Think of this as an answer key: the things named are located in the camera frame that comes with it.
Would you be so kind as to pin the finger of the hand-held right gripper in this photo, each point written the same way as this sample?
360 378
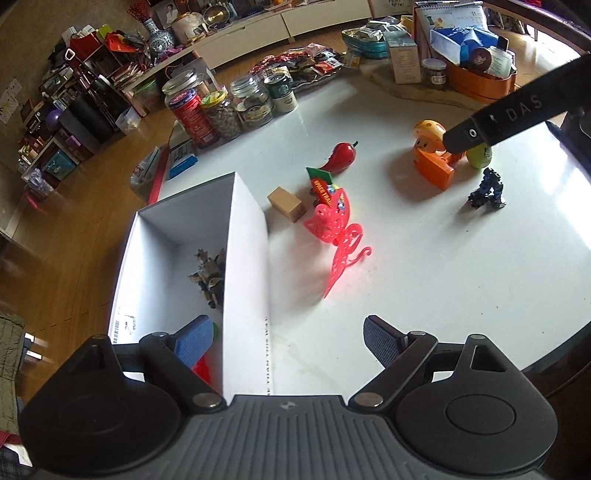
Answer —
508 115

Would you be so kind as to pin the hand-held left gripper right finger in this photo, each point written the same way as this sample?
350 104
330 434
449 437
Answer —
381 344

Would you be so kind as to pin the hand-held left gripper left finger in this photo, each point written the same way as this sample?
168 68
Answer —
194 339

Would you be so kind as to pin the green egg toy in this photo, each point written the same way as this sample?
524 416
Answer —
480 158

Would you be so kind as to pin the blue robot toy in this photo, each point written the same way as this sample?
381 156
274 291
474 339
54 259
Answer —
487 189

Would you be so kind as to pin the yellow spotted mushroom toy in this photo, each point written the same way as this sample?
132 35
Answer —
427 131

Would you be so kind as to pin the orange plastic toy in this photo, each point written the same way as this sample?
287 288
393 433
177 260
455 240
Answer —
434 168

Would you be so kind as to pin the white cardboard box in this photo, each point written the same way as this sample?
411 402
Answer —
249 258

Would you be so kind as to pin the wooden block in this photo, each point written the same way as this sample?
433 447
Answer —
286 203

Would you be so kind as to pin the red pointed toy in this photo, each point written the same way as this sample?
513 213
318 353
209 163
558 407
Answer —
205 371

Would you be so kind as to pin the orange basket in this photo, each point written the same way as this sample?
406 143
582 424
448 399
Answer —
480 87

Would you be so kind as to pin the white bottle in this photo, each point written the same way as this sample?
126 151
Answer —
501 57

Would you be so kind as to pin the dark round tin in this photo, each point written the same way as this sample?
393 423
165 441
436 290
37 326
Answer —
480 59

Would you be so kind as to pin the grey robot figure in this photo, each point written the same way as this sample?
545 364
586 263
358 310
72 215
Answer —
210 277

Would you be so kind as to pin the small dark-lid jar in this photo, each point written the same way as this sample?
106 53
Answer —
434 74

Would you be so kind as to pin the wooden slab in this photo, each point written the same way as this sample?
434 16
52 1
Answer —
415 94

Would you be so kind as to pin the blue paper bag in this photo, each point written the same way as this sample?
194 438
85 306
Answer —
450 39

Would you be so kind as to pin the spiral desk calendar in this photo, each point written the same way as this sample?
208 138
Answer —
452 18

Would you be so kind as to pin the white carton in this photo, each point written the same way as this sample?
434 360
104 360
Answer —
401 60

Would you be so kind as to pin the pink butterfly ornament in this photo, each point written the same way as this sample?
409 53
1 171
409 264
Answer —
339 230

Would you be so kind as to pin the teal tin box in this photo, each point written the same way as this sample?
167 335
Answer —
369 46

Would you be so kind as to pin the red toy train car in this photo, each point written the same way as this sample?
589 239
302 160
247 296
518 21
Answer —
323 194

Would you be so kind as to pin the red strip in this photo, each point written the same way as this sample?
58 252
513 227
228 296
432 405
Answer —
157 180

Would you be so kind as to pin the red chili pepper toy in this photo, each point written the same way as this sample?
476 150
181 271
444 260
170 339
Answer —
341 157

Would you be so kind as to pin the grey waste bin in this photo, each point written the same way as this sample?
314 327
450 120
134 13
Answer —
141 175

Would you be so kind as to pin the blue packet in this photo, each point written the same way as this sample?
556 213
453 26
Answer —
182 167

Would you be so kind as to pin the green quilted cushion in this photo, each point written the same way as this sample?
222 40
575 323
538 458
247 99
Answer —
9 369

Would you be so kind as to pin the grey flat box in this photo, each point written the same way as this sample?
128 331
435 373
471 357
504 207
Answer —
182 147

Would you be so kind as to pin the pile of snack packets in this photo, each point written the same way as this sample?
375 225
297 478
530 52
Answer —
304 60

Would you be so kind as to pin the teal storage box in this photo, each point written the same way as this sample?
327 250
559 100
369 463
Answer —
60 166

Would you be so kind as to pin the red tin can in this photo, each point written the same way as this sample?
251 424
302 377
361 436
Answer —
191 117

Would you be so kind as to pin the white jar green label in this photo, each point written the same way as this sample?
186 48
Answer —
281 94

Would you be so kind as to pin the clear plastic storage box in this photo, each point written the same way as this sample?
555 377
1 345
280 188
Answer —
128 121

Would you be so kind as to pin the glass jar yellow label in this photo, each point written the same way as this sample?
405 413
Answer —
251 108

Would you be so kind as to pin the plastic jar green lid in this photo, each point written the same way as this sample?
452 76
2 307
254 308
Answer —
147 97

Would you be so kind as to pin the purple ball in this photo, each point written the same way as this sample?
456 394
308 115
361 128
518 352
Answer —
54 120

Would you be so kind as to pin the white low cabinet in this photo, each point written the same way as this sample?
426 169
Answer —
258 32

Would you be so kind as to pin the cluttered shelf rack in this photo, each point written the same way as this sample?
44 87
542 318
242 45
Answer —
92 87

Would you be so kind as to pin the blue and white vase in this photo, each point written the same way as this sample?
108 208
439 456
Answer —
159 44

